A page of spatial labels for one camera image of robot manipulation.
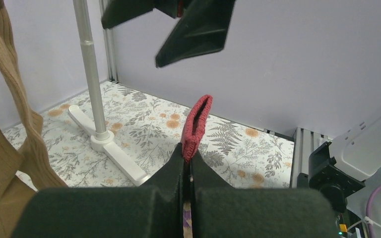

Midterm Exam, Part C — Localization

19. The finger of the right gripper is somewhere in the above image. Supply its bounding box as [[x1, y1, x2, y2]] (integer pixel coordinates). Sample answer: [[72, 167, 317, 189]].
[[101, 0, 154, 29], [155, 0, 235, 68]]

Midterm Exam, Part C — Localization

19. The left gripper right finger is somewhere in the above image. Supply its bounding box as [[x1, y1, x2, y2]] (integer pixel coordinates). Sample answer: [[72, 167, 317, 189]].
[[190, 153, 339, 238]]

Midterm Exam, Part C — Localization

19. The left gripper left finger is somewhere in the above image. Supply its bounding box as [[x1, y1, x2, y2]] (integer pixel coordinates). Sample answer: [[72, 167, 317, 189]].
[[12, 143, 184, 238]]

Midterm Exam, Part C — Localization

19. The red striped sock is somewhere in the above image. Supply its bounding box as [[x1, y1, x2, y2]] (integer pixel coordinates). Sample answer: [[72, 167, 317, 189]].
[[181, 94, 213, 238]]

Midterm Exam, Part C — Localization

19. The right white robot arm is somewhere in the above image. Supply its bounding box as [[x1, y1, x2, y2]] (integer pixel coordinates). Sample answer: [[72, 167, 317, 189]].
[[101, 0, 381, 211]]

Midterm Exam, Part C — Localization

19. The silver drying rack stand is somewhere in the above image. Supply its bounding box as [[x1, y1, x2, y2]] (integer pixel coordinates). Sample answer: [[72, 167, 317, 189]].
[[68, 0, 150, 186]]

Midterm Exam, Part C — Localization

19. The tan brown-toe sock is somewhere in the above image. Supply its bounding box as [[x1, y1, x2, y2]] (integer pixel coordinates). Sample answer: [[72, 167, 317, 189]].
[[0, 0, 67, 190]]

